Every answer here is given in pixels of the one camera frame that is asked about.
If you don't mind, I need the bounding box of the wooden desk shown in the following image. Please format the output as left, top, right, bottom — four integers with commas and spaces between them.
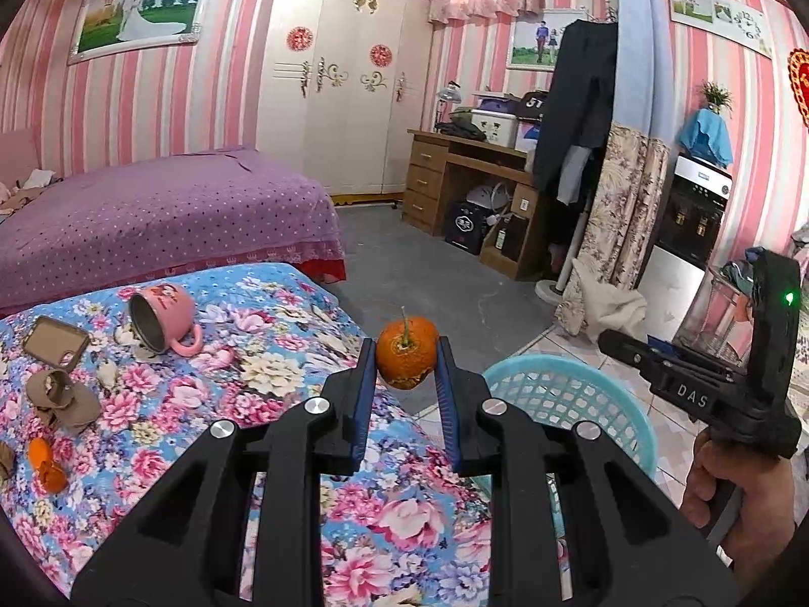
401, 129, 551, 282

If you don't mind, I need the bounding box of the bed with purple spotted cover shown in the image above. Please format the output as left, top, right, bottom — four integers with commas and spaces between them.
0, 147, 347, 317

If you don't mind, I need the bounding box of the cardboard box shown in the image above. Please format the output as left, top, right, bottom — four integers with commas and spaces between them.
479, 213, 532, 273

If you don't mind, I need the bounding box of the small white fan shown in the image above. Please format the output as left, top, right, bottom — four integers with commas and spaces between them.
468, 182, 516, 216

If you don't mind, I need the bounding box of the water dispenser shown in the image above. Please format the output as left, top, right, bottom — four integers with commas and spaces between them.
638, 152, 734, 336

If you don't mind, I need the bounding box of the teal plastic basket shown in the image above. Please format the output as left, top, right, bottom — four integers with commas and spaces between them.
471, 354, 659, 519

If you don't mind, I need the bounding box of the black box with white print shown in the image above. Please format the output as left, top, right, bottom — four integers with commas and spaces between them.
444, 201, 490, 255

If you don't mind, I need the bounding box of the long wall photo banner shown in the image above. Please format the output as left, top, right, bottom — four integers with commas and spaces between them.
668, 0, 775, 59

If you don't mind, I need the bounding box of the small couple photo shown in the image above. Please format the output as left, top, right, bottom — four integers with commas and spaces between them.
506, 9, 586, 70

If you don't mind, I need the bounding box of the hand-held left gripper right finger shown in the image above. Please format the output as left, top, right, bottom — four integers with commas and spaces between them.
436, 336, 740, 607

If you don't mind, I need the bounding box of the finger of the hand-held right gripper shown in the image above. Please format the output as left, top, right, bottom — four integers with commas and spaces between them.
598, 327, 750, 393
645, 336, 702, 363

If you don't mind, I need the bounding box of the clear plastic jug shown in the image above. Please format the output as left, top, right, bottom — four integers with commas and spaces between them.
676, 262, 759, 368

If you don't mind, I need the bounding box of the floral blue pink cloth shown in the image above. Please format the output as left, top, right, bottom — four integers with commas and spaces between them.
0, 262, 507, 607

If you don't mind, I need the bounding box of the orange tangerine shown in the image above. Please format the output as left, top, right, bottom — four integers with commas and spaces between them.
376, 307, 439, 391

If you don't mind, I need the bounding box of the tan phone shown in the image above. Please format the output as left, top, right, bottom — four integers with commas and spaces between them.
23, 316, 91, 369

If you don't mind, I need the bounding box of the white cloth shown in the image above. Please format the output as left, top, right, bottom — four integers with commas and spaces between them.
569, 259, 649, 336

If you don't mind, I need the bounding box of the framed wedding photo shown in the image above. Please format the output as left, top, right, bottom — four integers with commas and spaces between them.
66, 0, 216, 65

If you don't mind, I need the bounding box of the pink covered headboard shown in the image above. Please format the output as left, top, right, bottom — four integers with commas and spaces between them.
0, 128, 42, 187

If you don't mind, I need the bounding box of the white storage box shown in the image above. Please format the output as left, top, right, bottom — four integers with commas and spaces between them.
471, 109, 522, 149

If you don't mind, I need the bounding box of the red heart decoration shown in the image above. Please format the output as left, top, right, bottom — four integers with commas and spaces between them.
787, 47, 809, 127

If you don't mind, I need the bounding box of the dark hanging coat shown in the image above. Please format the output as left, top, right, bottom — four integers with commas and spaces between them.
532, 19, 619, 206

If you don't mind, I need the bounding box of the pink mug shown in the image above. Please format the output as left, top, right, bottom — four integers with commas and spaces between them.
129, 283, 204, 357

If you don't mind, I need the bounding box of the floral beige curtain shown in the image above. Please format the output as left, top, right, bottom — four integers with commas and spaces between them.
559, 0, 671, 336

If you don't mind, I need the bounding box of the dark clothes pile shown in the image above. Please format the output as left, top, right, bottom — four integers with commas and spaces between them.
442, 110, 487, 140

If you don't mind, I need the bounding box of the potted plant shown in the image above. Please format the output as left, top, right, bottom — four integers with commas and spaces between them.
698, 81, 734, 115

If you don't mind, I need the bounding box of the desk lamp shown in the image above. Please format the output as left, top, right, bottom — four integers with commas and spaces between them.
433, 82, 462, 134

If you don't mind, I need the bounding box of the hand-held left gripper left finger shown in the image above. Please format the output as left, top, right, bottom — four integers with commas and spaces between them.
71, 338, 378, 607

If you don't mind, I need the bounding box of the person's right hand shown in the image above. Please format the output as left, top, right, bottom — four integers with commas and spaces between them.
683, 433, 798, 573

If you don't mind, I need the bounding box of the white wardrobe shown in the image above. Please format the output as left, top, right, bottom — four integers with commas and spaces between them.
256, 0, 434, 206

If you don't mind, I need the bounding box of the white standing fan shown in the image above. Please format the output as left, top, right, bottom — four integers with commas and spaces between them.
534, 193, 592, 305

